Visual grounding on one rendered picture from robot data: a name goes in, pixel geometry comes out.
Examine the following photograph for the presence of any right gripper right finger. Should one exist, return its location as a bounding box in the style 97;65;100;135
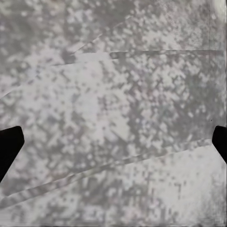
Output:
212;125;227;164

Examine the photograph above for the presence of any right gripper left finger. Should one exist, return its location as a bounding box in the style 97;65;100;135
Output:
0;126;25;182

